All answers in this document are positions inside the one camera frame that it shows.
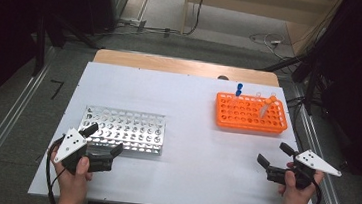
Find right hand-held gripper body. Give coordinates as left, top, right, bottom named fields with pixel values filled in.
left=264, top=146, right=345, bottom=195

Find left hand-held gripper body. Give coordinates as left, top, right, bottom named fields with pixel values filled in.
left=52, top=125, right=117, bottom=180

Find metal test tube rack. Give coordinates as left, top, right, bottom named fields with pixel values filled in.
left=76, top=103, right=168, bottom=156

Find orange plastic test tube rack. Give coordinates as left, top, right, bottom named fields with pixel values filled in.
left=213, top=90, right=292, bottom=136

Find person's left hand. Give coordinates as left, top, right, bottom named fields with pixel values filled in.
left=46, top=144, right=96, bottom=204

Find person's right hand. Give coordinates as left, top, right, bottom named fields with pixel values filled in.
left=276, top=161, right=327, bottom=204

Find black tripod stand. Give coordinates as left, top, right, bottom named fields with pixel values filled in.
left=255, top=50, right=328, bottom=117
left=30, top=11, right=106, bottom=83

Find wooden table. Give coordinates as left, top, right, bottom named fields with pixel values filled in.
left=91, top=47, right=282, bottom=88

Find grey power strip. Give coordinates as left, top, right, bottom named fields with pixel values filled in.
left=119, top=17, right=148, bottom=32

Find dark cabinet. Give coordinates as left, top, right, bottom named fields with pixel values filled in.
left=74, top=0, right=132, bottom=40

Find light wooden shelf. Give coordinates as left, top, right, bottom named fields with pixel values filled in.
left=180, top=0, right=343, bottom=60

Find left hand-held gripper black cable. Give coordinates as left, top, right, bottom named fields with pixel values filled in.
left=42, top=134, right=66, bottom=204

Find black cable beside table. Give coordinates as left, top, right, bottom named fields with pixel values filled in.
left=285, top=93, right=306, bottom=110

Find white floor cable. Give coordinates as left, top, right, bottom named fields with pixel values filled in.
left=247, top=30, right=290, bottom=61

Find black floor cable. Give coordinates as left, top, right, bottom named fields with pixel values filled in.
left=179, top=0, right=208, bottom=38

